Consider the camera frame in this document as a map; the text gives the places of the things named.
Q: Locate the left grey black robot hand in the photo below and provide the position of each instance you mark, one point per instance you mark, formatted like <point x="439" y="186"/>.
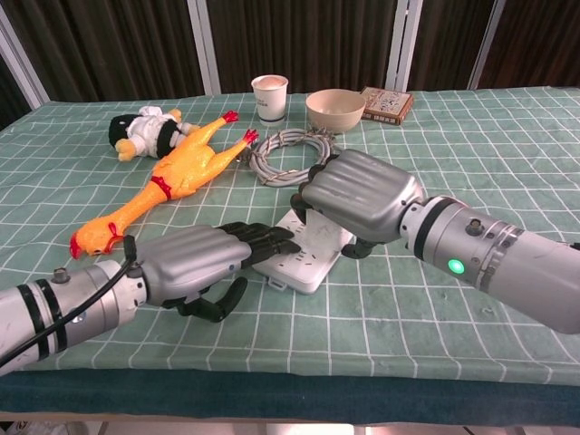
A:
<point x="195" y="258"/>

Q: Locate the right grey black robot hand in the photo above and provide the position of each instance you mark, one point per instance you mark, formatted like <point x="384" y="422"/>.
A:
<point x="362" y="195"/>

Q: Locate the white power strip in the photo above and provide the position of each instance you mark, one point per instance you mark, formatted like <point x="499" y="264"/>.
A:
<point x="299" y="272"/>

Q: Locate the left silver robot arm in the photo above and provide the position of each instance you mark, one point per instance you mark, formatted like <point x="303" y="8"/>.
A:
<point x="90" y="299"/>

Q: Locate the beige bowl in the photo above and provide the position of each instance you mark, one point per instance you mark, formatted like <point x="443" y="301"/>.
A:
<point x="335" y="115"/>

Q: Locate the brown playing card box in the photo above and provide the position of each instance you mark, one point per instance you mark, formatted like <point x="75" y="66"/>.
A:
<point x="385" y="106"/>

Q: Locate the yellow rubber chicken toy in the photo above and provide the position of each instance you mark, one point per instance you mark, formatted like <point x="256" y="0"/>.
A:
<point x="190" y="163"/>

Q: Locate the white paper cup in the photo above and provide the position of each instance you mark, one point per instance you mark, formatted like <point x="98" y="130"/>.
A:
<point x="269" y="104"/>

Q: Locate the black white plush toy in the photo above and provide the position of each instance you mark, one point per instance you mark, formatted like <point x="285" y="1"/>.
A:
<point x="145" y="129"/>

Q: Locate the green checked tablecloth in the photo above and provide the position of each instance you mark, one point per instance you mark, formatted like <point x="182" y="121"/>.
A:
<point x="362" y="335"/>

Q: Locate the dark teal under cloth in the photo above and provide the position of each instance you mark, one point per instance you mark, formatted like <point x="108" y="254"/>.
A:
<point x="272" y="394"/>

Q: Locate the dark brown curtain panel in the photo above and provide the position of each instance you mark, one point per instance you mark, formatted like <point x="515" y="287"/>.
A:
<point x="539" y="41"/>
<point x="9" y="99"/>
<point x="303" y="41"/>
<point x="113" y="45"/>
<point x="444" y="41"/>

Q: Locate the white metal frame post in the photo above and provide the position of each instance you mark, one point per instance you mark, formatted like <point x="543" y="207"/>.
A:
<point x="403" y="45"/>
<point x="204" y="50"/>
<point x="22" y="68"/>
<point x="487" y="45"/>

